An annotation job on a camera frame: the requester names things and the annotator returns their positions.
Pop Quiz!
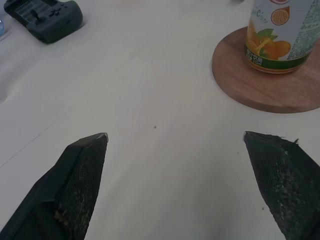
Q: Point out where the dark grey game controller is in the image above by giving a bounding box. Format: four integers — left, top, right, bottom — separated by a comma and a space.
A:
3, 0, 84, 45

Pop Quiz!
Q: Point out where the orange juice can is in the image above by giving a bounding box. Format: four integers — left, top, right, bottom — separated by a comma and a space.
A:
244, 0, 320, 75

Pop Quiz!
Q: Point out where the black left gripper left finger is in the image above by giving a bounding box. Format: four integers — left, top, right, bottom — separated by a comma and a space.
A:
0, 132, 109, 240

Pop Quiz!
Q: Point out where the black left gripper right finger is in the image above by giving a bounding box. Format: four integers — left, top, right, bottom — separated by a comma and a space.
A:
243, 130, 320, 240

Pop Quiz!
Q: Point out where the round wooden base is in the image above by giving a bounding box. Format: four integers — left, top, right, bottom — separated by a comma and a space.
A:
211, 26, 320, 114

